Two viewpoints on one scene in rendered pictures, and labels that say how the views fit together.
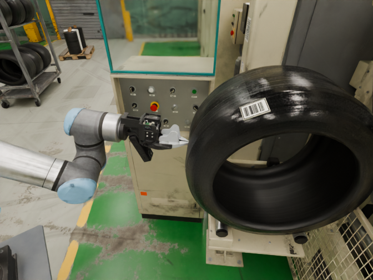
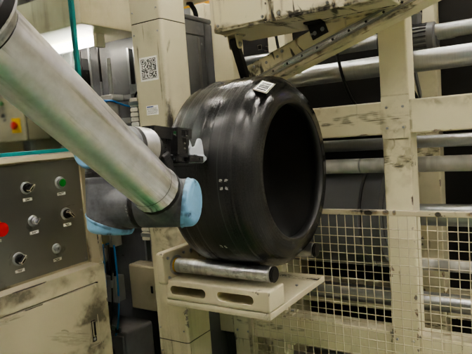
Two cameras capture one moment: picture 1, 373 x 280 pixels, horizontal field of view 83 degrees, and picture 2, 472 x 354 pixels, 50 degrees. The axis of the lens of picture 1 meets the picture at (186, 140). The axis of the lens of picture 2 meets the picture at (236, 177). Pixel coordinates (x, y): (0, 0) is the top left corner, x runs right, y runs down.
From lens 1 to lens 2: 1.14 m
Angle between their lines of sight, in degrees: 65
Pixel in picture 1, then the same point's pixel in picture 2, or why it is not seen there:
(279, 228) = (305, 232)
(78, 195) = (197, 201)
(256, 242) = (290, 291)
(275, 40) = (182, 74)
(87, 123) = not seen: hidden behind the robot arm
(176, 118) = (38, 246)
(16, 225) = not seen: outside the picture
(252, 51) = (169, 86)
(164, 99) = (12, 209)
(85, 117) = not seen: hidden behind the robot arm
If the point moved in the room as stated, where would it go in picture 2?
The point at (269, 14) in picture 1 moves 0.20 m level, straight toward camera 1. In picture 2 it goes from (173, 50) to (215, 38)
